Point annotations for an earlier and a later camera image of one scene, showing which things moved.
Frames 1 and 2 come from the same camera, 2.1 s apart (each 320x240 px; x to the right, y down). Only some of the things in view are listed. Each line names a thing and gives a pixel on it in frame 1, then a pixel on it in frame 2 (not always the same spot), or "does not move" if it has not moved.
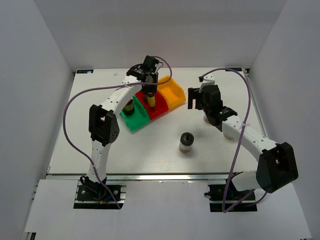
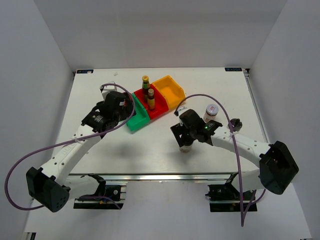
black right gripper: (194, 94) -> (178, 130)
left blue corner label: (85, 71) does not move
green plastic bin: (138, 119) does not move
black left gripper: (153, 89) -> (127, 109)
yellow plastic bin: (173, 92) does not move
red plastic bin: (160, 108) does not move
